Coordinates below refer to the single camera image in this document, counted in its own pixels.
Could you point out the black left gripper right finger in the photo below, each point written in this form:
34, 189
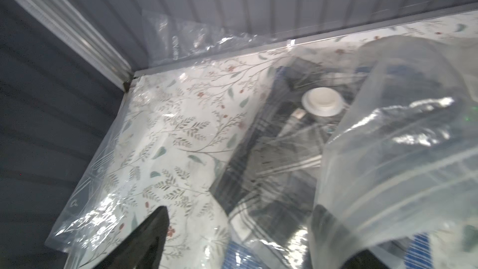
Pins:
364, 260

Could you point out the blue checked shirt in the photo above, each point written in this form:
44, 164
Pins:
398, 254

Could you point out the black white plaid shirt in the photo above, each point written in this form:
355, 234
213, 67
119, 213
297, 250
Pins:
267, 190

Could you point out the clear plastic vacuum bag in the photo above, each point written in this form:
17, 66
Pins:
403, 160

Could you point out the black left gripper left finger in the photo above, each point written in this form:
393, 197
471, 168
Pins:
143, 248

